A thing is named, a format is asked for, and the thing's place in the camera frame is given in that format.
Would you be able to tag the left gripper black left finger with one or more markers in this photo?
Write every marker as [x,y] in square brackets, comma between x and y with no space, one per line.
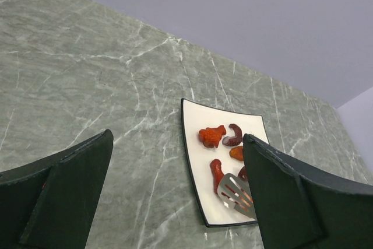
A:
[51,203]

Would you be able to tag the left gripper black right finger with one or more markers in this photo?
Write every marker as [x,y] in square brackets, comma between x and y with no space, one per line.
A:
[300,206]

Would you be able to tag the steel serving tongs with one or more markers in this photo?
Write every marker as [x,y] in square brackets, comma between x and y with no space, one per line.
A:
[236,195]

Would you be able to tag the red crispy meat strip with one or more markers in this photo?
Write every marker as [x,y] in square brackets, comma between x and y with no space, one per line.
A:
[243,175]

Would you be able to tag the small orange food chunk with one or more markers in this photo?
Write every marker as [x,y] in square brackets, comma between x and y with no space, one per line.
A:
[237,153]

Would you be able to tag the red chicken drumstick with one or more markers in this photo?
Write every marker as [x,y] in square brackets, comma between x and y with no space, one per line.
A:
[217,173]

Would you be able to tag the dark purple curved sausage piece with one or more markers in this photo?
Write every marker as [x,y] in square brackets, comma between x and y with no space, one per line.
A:
[233,140]

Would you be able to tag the white rectangular plate, black rim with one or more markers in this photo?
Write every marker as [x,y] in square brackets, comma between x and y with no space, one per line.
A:
[195,117]

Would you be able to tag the orange fried chicken wing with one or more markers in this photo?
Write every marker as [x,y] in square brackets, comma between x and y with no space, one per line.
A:
[210,137]

